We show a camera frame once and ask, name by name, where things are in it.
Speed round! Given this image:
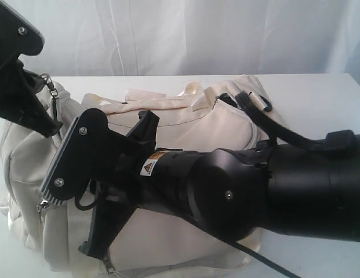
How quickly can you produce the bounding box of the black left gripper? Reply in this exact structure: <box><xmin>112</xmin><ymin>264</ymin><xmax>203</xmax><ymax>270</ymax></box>
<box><xmin>0</xmin><ymin>55</ymin><xmax>63</xmax><ymax>137</ymax></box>

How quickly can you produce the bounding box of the cream fabric duffel bag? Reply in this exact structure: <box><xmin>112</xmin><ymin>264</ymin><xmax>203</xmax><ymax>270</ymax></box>
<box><xmin>0</xmin><ymin>74</ymin><xmax>290</xmax><ymax>278</ymax></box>

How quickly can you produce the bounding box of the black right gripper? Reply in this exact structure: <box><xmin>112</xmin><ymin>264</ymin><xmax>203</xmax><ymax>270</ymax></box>
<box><xmin>78</xmin><ymin>110</ymin><xmax>217</xmax><ymax>259</ymax></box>

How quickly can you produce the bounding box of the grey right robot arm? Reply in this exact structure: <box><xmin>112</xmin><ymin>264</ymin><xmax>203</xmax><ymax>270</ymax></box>
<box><xmin>78</xmin><ymin>109</ymin><xmax>360</xmax><ymax>259</ymax></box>

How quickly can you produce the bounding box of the white backdrop curtain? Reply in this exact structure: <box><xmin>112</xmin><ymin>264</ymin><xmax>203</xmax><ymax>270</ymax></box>
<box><xmin>9</xmin><ymin>1</ymin><xmax>360</xmax><ymax>82</ymax></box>

